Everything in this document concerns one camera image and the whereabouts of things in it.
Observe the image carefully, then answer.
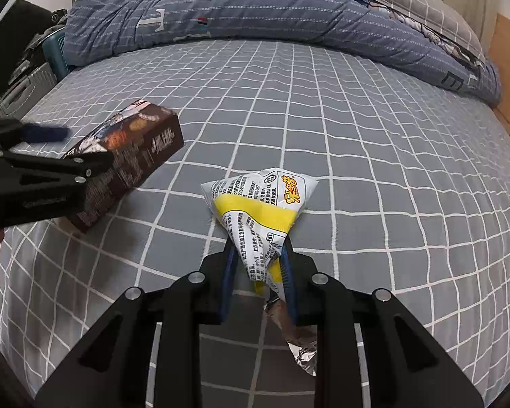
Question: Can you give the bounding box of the grey hard suitcase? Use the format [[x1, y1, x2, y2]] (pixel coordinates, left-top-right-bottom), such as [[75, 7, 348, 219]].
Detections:
[[0, 63, 59, 122]]

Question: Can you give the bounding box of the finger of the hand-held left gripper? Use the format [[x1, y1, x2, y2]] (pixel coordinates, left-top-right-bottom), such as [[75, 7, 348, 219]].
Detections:
[[0, 119, 71, 158], [2, 151, 115, 188]]

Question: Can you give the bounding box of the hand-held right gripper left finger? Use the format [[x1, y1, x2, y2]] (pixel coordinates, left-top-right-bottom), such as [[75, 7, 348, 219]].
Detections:
[[36, 244, 241, 408]]

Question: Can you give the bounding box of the blue striped quilt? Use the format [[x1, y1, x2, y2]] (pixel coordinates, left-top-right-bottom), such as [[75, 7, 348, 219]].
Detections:
[[63, 0, 502, 107]]

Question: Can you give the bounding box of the brown snack box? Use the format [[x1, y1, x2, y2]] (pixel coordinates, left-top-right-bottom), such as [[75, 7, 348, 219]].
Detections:
[[62, 99, 185, 234]]

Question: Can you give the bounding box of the bed with grey checked sheet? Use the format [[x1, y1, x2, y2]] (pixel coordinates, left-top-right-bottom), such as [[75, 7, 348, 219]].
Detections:
[[0, 39, 510, 408]]

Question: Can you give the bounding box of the yellow white snack packet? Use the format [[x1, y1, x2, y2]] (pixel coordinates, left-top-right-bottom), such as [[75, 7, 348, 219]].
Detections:
[[201, 168, 319, 377]]

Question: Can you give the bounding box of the teal hard suitcase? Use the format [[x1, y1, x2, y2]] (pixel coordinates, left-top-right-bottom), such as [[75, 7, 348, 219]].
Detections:
[[42, 30, 73, 79]]

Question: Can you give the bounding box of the beige curtain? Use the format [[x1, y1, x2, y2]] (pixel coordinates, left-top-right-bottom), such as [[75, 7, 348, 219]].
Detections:
[[444, 0, 500, 58]]

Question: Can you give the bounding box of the grey checked pillow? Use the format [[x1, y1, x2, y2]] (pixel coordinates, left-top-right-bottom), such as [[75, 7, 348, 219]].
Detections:
[[336, 0, 485, 66]]

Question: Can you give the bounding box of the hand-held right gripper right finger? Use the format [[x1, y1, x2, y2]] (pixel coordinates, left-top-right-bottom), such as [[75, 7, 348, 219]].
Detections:
[[278, 246, 485, 408]]

